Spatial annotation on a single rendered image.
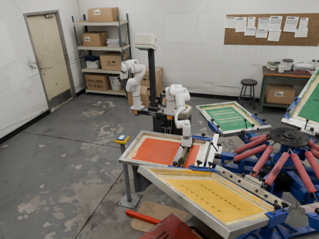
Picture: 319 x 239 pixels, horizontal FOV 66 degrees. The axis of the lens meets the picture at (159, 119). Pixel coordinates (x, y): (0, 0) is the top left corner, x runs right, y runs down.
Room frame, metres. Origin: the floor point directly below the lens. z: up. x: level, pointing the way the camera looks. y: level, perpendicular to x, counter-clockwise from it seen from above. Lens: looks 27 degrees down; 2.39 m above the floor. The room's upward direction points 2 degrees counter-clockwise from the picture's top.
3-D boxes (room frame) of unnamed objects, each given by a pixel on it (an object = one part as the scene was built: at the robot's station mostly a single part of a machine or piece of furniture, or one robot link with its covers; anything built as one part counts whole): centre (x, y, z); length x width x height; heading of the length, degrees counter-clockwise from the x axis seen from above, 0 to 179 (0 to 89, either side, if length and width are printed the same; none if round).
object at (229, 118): (2.59, -0.89, 1.05); 1.08 x 0.61 x 0.23; 10
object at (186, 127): (2.03, -0.25, 1.25); 0.15 x 0.10 x 0.11; 11
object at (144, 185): (1.88, 0.06, 0.74); 0.46 x 0.04 x 0.42; 70
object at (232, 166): (1.91, -0.47, 0.89); 1.24 x 0.06 x 0.06; 70
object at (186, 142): (1.99, -0.25, 1.12); 0.10 x 0.07 x 0.11; 70
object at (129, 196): (2.36, 0.43, 0.48); 0.22 x 0.22 x 0.96; 70
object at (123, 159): (2.06, -0.06, 0.97); 0.79 x 0.58 x 0.04; 70
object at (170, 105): (2.62, -0.14, 1.21); 0.16 x 0.13 x 0.15; 156
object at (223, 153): (1.87, -0.59, 1.02); 0.17 x 0.06 x 0.05; 70
